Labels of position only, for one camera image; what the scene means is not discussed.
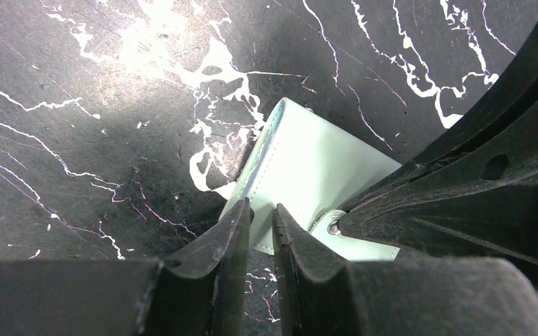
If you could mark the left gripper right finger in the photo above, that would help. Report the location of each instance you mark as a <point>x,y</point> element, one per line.
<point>322,293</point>

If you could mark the mint green card holder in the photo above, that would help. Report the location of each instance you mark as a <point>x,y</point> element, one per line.
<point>311,167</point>

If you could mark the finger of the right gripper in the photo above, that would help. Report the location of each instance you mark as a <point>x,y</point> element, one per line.
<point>483,204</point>
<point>435,170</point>

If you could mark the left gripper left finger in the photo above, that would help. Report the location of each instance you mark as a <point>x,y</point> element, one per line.
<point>198,290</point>

